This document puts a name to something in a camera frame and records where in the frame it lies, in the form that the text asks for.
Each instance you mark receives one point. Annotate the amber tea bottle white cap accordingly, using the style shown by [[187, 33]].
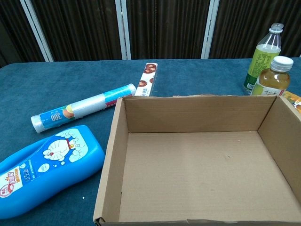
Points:
[[274, 80]]

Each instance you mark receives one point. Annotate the white partition post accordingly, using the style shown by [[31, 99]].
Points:
[[36, 28], [123, 30], [210, 30]]

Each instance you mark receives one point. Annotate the blue felt table cover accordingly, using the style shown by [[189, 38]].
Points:
[[70, 75]]

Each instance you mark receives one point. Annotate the blue cartoon pump bottle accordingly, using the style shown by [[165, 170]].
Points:
[[58, 160]]

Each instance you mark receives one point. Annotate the orange yellow snack packet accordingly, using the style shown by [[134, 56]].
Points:
[[294, 99]]

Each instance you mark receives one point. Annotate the dark pleated partition panel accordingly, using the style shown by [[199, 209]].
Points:
[[240, 23], [164, 28], [80, 28], [14, 30]]

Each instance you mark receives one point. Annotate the plastic bag roll blue label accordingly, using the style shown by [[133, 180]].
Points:
[[87, 106]]

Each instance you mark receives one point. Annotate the capless green label tea bottle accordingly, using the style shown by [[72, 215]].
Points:
[[261, 58]]

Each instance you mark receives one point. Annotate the long white food-print box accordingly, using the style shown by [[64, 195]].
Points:
[[148, 77]]

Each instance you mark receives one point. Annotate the open brown cardboard box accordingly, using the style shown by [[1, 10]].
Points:
[[188, 164]]

